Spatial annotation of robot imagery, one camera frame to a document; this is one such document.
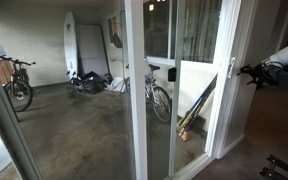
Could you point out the wooden bicycle crate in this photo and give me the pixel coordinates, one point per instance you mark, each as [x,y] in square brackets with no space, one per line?
[2,71]

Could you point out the blue and white bicycle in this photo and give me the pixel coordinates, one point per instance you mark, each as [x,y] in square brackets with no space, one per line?
[154,67]

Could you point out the small dark wheeled frame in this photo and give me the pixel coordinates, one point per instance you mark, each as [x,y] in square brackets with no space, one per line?
[76,84]

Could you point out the white door jamb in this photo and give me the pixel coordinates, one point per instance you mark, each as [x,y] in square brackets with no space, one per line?
[244,20]

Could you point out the black bag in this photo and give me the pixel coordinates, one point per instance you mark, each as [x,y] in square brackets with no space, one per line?
[95,81]

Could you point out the yellow lit lamp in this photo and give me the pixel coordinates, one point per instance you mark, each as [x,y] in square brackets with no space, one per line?
[151,7]

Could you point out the white bag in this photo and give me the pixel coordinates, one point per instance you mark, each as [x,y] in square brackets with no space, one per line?
[117,85]

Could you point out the white surfboard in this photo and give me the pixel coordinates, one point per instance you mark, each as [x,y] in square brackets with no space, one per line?
[70,43]

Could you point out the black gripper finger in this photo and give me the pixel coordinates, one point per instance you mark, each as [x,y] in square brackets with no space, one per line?
[248,74]
[250,67]

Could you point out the window with vertical blinds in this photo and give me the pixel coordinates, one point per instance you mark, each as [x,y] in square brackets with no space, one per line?
[200,30]

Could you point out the thin white post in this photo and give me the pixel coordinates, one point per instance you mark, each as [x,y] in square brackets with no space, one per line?
[178,40]

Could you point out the red and black tool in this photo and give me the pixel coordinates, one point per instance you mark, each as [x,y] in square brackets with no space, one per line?
[280,163]

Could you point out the white door track sill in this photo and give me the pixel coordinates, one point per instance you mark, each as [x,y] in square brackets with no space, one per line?
[194,168]

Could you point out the dark wall hanging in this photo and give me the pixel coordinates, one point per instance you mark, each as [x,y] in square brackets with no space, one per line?
[115,33]

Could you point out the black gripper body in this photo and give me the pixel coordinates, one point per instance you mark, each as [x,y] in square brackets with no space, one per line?
[264,71]

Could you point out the white baseboard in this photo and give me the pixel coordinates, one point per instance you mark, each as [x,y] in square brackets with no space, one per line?
[234,145]

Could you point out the white framed sliding glass door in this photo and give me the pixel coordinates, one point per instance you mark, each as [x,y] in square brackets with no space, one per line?
[218,100]

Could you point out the fixed glass panel white frame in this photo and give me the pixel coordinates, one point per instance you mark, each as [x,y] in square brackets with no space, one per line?
[135,100]

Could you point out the black bicycle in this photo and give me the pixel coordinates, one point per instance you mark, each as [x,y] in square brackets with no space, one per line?
[21,74]

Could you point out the grey diagonal frame bar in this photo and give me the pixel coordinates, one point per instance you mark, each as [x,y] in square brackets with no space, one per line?
[4,120]

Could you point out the blue long pole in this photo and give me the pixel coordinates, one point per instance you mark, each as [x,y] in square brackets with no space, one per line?
[200,99]

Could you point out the grey leaning board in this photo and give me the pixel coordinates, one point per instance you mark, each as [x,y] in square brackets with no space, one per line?
[90,46]

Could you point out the orange bottle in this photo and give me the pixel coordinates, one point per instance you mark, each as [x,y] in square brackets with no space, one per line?
[184,136]

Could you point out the black dustpan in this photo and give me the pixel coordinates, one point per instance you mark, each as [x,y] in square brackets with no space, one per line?
[198,125]

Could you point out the tan wooden pole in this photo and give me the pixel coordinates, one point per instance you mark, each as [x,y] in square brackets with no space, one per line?
[192,118]

